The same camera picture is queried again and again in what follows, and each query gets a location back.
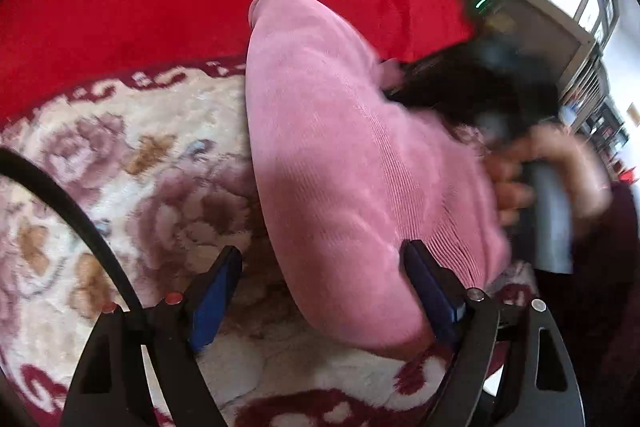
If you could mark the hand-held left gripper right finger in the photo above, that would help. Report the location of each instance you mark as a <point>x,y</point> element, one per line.
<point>435,302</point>

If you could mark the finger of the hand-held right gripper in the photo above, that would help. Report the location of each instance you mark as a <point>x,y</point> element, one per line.
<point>410,77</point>

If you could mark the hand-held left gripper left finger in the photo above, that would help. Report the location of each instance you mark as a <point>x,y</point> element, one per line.
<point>215,307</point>

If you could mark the pink fleece jacket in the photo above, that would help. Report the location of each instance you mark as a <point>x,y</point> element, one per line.
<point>350,167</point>

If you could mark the person's right forearm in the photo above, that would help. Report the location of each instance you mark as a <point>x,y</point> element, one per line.
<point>615,257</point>

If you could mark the person's right hand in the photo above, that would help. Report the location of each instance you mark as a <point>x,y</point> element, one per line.
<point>505,192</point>

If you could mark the brown wooden crib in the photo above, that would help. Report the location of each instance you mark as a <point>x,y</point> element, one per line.
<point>545,27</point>

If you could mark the floral blanket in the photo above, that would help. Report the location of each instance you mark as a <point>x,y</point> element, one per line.
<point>125,167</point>

